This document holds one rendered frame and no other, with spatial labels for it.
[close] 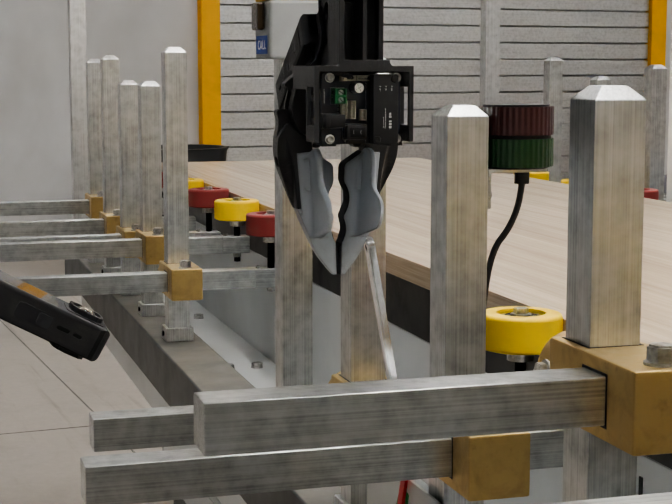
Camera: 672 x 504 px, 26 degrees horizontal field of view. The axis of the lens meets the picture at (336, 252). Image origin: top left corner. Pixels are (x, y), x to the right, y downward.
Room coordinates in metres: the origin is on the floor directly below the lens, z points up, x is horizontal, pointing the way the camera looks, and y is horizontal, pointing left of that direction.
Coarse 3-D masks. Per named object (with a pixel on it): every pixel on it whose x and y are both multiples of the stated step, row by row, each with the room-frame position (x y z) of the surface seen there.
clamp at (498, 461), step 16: (528, 432) 1.07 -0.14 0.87; (464, 448) 1.06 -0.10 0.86; (480, 448) 1.05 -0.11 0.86; (496, 448) 1.06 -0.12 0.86; (512, 448) 1.06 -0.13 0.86; (528, 448) 1.07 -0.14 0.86; (464, 464) 1.06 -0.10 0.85; (480, 464) 1.05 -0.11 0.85; (496, 464) 1.06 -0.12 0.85; (512, 464) 1.06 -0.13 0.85; (528, 464) 1.07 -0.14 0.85; (448, 480) 1.09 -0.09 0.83; (464, 480) 1.06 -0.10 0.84; (480, 480) 1.05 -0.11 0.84; (496, 480) 1.06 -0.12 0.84; (512, 480) 1.06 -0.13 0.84; (528, 480) 1.07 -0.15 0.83; (464, 496) 1.06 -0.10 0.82; (480, 496) 1.05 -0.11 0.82; (496, 496) 1.06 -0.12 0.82; (512, 496) 1.06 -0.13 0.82
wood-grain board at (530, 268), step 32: (416, 160) 3.78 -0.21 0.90; (256, 192) 2.81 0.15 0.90; (416, 192) 2.81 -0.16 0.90; (512, 192) 2.81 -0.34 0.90; (544, 192) 2.81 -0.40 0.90; (416, 224) 2.24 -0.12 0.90; (544, 224) 2.24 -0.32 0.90; (416, 256) 1.86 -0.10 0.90; (512, 256) 1.86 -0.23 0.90; (544, 256) 1.86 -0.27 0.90; (512, 288) 1.58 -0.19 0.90; (544, 288) 1.58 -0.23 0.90
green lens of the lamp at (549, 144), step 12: (492, 144) 1.14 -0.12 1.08; (504, 144) 1.13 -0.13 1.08; (516, 144) 1.13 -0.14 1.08; (528, 144) 1.13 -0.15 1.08; (540, 144) 1.13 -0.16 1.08; (552, 144) 1.15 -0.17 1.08; (492, 156) 1.14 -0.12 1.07; (504, 156) 1.13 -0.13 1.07; (516, 156) 1.13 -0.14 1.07; (528, 156) 1.13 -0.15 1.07; (540, 156) 1.13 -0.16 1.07; (552, 156) 1.15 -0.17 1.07
